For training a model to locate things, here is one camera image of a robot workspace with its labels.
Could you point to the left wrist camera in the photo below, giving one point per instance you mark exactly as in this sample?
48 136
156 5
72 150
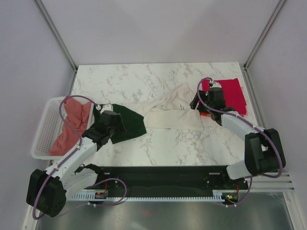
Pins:
104 107

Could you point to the salmon pink t-shirt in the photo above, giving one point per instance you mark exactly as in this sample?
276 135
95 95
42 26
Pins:
77 116

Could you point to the folded magenta t-shirt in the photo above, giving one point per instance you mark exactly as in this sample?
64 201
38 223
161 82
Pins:
233 95

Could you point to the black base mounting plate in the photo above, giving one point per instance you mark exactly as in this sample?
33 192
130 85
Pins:
166 179

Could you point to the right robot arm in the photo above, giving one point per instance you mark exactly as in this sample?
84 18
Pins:
263 152

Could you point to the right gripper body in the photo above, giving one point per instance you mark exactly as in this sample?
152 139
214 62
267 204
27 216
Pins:
204 97

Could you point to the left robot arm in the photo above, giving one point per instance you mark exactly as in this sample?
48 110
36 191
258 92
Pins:
49 189

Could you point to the white plastic basket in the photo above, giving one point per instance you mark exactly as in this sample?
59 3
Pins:
49 129

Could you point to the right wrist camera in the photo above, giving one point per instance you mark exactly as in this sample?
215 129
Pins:
214 85

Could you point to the right aluminium frame post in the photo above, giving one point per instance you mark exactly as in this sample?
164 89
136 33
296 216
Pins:
264 33

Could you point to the white slotted cable duct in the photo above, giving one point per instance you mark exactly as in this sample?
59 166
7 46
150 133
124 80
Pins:
97 196

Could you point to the white green-sleeved Charlie Brown t-shirt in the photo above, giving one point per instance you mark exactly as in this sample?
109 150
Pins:
171 112

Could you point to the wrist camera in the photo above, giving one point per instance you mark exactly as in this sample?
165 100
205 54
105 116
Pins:
214 85
104 107

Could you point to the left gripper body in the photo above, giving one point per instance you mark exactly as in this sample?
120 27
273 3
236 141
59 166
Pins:
120 123

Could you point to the aluminium frame post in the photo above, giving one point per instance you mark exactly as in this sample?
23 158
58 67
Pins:
52 27
264 33

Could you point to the folded orange t-shirt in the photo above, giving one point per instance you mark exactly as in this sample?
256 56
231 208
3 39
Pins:
205 114

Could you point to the left aluminium frame post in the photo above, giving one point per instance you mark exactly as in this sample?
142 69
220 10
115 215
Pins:
52 27

